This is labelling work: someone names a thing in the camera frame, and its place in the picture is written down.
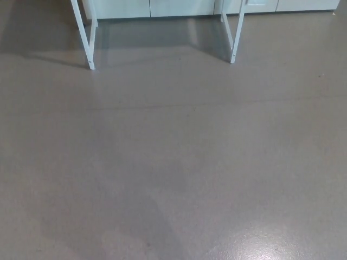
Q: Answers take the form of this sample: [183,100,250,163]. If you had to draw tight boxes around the white cabinet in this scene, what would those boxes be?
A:
[80,0,338,20]

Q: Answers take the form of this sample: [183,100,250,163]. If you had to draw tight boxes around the white desk with metal frame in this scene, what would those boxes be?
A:
[70,0,246,72]

